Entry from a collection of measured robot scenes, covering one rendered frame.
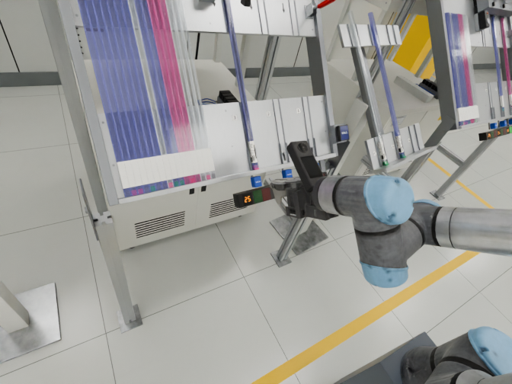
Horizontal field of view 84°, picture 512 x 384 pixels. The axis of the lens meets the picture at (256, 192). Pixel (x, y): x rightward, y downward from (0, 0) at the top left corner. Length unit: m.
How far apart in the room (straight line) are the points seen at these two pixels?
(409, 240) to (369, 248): 0.08
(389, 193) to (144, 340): 1.08
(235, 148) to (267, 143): 0.11
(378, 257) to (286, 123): 0.52
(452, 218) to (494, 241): 0.07
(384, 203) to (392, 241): 0.08
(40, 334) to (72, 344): 0.12
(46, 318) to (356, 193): 1.22
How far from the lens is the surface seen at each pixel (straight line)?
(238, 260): 1.47
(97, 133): 0.71
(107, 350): 1.32
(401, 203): 0.49
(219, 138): 0.78
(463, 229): 0.59
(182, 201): 1.27
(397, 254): 0.53
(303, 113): 0.94
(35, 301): 1.46
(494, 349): 0.73
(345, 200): 0.51
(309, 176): 0.60
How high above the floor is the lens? 1.25
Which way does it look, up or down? 44 degrees down
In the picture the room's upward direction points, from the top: 16 degrees clockwise
